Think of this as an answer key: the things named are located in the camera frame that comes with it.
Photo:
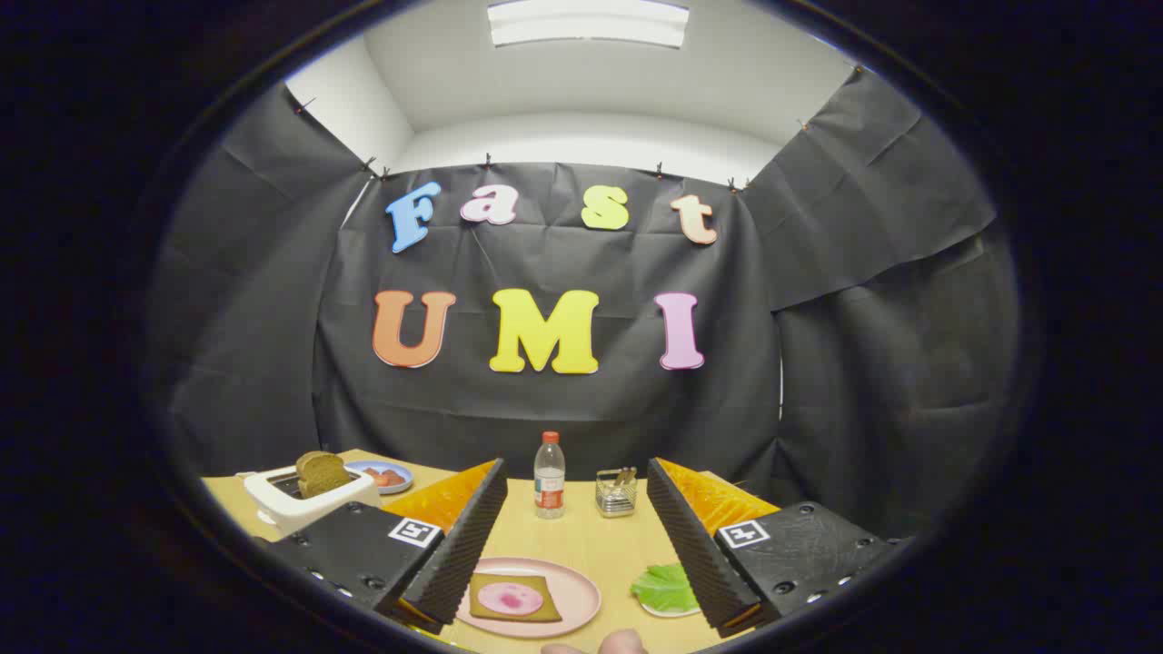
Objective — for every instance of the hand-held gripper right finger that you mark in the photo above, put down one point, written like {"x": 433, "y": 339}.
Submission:
{"x": 695, "y": 554}

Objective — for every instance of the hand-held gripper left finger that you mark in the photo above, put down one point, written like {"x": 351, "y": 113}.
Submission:
{"x": 463, "y": 545}

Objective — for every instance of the green lettuce leaf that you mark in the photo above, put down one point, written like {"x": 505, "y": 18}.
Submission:
{"x": 663, "y": 586}

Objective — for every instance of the brown bread slice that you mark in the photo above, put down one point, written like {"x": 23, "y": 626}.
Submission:
{"x": 486, "y": 586}
{"x": 323, "y": 472}

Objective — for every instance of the white square plate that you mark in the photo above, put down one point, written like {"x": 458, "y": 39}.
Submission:
{"x": 668, "y": 614}

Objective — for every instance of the pink ham slice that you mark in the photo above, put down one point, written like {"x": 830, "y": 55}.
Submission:
{"x": 509, "y": 598}

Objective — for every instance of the small blue plate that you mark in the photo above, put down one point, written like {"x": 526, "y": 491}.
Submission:
{"x": 406, "y": 474}

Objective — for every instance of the red food slices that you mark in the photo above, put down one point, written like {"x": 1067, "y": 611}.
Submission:
{"x": 384, "y": 477}

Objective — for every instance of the clear water bottle red cap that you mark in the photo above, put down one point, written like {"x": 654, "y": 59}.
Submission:
{"x": 550, "y": 481}

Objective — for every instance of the round pink plate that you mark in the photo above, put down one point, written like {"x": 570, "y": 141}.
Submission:
{"x": 572, "y": 586}

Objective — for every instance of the white toaster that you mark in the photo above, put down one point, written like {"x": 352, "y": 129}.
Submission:
{"x": 309, "y": 513}

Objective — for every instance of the ceiling light panel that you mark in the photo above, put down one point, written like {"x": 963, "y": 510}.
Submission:
{"x": 586, "y": 23}

